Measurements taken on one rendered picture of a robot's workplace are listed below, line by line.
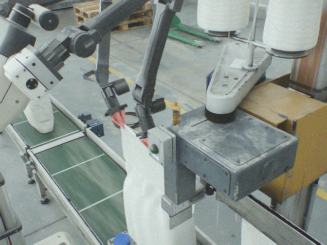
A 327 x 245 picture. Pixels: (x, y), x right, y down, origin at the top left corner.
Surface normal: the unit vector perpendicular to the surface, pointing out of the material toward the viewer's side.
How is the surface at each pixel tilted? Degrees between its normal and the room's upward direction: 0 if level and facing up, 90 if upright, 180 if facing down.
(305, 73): 90
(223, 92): 0
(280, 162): 90
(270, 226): 90
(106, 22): 88
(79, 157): 0
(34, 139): 0
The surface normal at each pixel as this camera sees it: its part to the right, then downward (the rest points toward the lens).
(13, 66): -0.43, -0.58
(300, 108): -0.04, -0.86
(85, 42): 0.62, 0.43
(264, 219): -0.81, 0.32
